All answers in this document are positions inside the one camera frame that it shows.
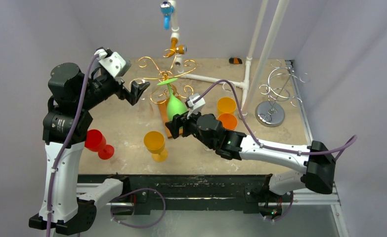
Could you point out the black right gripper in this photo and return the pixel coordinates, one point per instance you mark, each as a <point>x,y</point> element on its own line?
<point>183,123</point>

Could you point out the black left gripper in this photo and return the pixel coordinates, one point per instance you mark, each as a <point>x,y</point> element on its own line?
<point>136,88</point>

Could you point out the green plastic goblet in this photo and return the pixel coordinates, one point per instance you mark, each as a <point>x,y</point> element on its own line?
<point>174,106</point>

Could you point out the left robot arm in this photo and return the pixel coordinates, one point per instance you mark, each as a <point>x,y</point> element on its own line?
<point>65,128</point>

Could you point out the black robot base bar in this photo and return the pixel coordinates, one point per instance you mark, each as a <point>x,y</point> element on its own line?
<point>246,193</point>

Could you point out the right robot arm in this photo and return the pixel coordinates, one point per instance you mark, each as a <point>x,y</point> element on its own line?
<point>311,166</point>

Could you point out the chrome spiral glass rack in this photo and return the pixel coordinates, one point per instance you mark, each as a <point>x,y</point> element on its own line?
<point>281,86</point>

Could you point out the yellow-orange plastic goblet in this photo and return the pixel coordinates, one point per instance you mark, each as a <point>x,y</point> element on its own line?
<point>154,142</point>

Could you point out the orange plastic goblet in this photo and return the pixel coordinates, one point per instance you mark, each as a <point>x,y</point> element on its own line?
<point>229,121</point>

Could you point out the yellow plastic goblet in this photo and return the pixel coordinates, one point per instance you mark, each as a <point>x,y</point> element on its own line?
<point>226,105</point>

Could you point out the yellow faucet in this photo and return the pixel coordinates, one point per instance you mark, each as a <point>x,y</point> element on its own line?
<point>175,48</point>

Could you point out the red plastic goblet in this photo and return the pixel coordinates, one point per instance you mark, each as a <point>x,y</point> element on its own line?
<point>96,142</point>

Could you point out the blue faucet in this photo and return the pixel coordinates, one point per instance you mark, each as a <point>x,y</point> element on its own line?
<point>167,10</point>

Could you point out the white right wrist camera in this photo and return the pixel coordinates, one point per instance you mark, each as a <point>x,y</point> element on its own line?
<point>194,104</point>

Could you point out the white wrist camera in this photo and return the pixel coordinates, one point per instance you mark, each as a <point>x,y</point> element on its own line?
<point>112,62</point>
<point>194,104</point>

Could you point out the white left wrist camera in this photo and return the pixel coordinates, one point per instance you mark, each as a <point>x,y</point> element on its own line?
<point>112,62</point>

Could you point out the gold wire wine glass rack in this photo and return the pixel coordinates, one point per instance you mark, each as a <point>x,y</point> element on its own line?
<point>165,94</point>

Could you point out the white PVC pipe frame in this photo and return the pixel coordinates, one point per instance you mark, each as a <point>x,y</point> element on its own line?
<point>245,84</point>

